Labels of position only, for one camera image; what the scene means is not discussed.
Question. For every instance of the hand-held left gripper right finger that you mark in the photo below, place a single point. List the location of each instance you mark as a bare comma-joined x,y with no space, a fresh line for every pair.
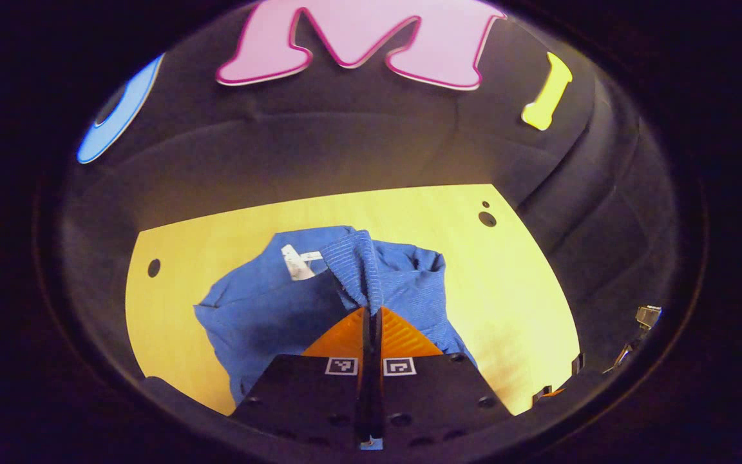
435,393

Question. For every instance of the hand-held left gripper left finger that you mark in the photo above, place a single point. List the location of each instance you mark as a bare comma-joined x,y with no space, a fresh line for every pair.
306,393

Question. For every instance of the blue shirt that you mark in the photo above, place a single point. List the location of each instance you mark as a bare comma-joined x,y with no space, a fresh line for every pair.
261,316

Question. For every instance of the black backdrop cloth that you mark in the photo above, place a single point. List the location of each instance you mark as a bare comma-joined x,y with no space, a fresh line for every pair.
345,142

